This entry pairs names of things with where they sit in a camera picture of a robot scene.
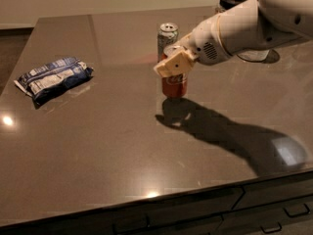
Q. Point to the black drawer handle right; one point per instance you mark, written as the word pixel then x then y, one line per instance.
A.
pixel 297 211

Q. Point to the black drawer handle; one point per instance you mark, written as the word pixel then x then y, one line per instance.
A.
pixel 130 224
pixel 297 211
pixel 272 228

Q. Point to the white green 7up can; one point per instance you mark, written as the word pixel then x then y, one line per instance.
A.
pixel 167 34

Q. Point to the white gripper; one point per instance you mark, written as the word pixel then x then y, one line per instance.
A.
pixel 204 43

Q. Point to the black drawer handle left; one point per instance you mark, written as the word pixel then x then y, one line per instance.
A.
pixel 130 224

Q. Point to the clear plastic cup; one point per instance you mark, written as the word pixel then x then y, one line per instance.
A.
pixel 254 55

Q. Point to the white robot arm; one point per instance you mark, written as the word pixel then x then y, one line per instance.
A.
pixel 254 25

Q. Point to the dark drawer cabinet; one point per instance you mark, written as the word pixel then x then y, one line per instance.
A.
pixel 236 209

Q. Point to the blue chip bag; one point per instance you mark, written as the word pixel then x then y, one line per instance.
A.
pixel 53 79

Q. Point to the black drawer handle middle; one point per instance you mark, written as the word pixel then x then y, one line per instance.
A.
pixel 272 228

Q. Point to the red coke can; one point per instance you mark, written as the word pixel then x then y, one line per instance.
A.
pixel 173 86

